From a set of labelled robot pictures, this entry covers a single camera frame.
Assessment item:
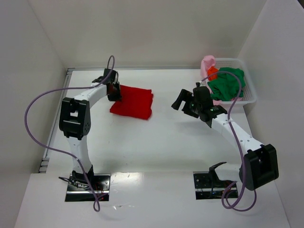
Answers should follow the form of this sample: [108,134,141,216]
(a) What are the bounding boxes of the white plastic basket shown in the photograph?
[201,58,257,106]

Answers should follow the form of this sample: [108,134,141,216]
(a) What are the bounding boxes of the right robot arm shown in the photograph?
[172,86,279,191]

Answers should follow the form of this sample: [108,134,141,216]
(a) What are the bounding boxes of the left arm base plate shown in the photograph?
[65,174,111,202]

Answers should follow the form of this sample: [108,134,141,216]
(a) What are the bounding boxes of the red t-shirt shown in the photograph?
[109,85,153,120]

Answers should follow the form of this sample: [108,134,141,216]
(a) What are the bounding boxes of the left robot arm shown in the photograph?
[59,68,122,185]

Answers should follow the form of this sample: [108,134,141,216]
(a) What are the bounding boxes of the pink t-shirt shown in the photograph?
[199,55,224,106]

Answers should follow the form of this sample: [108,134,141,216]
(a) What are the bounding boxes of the orange t-shirt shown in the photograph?
[207,66,219,81]

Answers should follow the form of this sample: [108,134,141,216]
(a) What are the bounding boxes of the green t-shirt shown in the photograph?
[207,67,246,101]

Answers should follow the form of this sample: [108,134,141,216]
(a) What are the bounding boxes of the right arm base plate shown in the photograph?
[193,171,232,200]

